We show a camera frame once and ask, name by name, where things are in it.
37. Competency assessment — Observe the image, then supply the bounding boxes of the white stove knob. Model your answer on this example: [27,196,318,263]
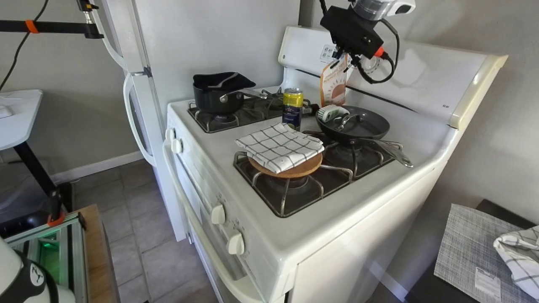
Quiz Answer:
[167,127,184,154]
[227,231,246,255]
[210,203,226,225]

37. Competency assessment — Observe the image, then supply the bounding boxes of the right burner grate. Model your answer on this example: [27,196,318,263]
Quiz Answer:
[234,130,394,218]

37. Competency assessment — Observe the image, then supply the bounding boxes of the left burner grate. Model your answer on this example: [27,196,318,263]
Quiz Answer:
[187,88,283,132]

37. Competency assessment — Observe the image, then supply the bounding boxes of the yellow blue can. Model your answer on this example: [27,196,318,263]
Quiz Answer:
[283,87,303,129]

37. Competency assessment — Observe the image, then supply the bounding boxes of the black cooking pot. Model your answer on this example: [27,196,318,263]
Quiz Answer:
[194,72,254,115]

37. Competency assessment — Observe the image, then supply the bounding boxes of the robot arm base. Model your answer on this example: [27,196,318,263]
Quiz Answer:
[0,237,76,303]

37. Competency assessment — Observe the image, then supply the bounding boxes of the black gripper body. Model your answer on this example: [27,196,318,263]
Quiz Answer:
[320,6,384,58]

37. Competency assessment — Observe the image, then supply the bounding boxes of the white refrigerator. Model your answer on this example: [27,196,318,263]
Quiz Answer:
[94,0,300,240]

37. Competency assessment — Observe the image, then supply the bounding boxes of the black frying pan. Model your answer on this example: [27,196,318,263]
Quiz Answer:
[317,104,413,168]

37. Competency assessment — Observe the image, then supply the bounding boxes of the checkered cloth on counter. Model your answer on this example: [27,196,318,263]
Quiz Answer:
[493,225,539,300]

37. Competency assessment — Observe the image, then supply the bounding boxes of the black camera stand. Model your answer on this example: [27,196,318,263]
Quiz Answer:
[0,0,106,225]

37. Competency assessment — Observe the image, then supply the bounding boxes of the wooden robot cart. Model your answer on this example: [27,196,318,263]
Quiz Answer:
[7,205,120,303]

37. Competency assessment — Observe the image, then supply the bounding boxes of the grey place mat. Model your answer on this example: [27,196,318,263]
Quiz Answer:
[435,203,537,303]

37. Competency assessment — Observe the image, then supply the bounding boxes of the round wooden board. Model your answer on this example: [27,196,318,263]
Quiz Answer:
[246,151,325,181]

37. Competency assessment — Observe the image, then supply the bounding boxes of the white gas stove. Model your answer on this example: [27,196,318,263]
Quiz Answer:
[163,41,505,303]

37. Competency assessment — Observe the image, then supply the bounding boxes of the white checkered dish towel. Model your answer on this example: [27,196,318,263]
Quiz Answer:
[236,122,325,173]

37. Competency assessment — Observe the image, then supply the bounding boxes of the burner grate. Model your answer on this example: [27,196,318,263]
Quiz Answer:
[187,88,283,132]
[234,130,394,218]

